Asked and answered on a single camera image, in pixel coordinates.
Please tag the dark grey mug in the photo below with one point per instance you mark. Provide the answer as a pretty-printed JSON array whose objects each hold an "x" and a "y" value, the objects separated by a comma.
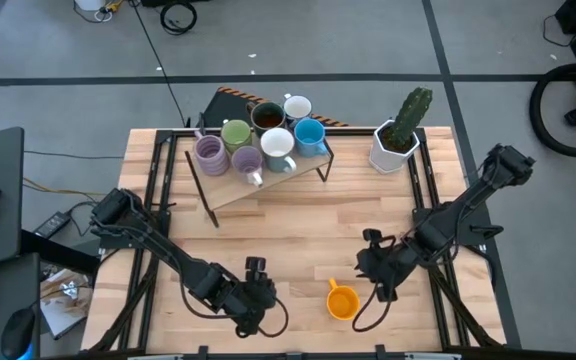
[{"x": 268, "y": 119}]

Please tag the wooden shelf black metal legs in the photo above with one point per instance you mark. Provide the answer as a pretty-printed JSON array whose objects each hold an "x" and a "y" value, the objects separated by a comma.
[{"x": 228, "y": 192}]

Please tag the black aluminium table frame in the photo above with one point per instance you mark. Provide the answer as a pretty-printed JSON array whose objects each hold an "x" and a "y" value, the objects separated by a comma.
[{"x": 353, "y": 131}]

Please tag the yellow mug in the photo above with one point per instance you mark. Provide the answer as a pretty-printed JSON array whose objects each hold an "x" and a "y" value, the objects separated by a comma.
[{"x": 343, "y": 303}]

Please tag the orange vacuum cleaner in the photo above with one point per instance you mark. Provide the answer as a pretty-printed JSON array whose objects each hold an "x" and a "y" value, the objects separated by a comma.
[{"x": 533, "y": 107}]

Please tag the white bucket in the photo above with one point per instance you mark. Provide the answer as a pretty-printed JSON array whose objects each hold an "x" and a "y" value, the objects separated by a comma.
[{"x": 89, "y": 4}]

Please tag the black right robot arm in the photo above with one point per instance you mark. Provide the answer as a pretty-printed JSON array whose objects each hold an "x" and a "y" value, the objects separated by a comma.
[{"x": 478, "y": 187}]

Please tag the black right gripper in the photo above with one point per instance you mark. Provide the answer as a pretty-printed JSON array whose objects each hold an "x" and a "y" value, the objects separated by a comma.
[{"x": 390, "y": 265}]

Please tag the green ribbed mug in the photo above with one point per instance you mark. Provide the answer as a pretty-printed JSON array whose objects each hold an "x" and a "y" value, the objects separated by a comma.
[{"x": 236, "y": 132}]

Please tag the lilac spiral mug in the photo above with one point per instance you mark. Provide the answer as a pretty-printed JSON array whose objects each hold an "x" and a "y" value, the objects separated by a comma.
[{"x": 210, "y": 152}]

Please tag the light blue faceted mug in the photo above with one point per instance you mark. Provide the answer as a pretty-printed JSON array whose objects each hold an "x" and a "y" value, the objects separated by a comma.
[{"x": 309, "y": 135}]

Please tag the black orange striped mat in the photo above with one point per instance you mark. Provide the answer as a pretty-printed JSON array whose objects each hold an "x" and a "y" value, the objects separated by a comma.
[{"x": 228, "y": 107}]

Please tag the white hexagonal plant pot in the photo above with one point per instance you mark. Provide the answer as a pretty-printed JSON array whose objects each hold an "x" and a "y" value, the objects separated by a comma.
[{"x": 388, "y": 162}]

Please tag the cardboard box with papers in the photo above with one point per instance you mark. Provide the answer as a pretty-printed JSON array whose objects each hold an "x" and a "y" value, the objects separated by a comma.
[{"x": 63, "y": 312}]

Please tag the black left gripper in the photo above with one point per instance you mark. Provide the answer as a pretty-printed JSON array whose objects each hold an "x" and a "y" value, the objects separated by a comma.
[{"x": 248, "y": 300}]

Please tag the black computer mouse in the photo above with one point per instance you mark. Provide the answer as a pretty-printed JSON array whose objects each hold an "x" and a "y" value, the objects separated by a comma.
[{"x": 18, "y": 332}]

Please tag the green cactus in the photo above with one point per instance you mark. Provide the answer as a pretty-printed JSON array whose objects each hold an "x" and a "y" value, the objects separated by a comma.
[{"x": 410, "y": 117}]

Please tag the white mug front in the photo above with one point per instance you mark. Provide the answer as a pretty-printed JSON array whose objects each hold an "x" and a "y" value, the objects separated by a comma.
[{"x": 277, "y": 142}]

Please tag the white mug on rack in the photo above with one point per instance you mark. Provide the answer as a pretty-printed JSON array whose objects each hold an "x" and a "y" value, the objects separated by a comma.
[{"x": 298, "y": 106}]

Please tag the black power brick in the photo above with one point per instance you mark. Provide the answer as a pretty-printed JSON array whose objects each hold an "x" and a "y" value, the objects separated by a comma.
[{"x": 52, "y": 225}]

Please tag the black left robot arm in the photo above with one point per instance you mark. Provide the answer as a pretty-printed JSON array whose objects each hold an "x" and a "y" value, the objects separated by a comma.
[{"x": 168, "y": 250}]

